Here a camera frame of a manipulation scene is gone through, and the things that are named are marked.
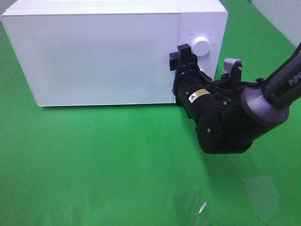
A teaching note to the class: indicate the white microwave door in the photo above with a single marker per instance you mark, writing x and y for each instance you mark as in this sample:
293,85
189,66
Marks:
71,60

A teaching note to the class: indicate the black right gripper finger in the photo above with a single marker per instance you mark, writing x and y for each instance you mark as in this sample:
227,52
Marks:
186,57
174,60

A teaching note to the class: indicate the white microwave oven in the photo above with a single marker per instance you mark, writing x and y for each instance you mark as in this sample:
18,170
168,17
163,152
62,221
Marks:
202,22

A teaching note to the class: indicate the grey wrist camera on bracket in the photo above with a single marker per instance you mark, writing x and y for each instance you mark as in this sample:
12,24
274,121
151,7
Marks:
232,74

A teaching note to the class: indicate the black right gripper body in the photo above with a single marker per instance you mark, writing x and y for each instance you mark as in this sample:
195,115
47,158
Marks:
197,94

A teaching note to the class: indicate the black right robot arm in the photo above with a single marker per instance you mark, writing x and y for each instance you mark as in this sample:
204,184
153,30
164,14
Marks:
230,113

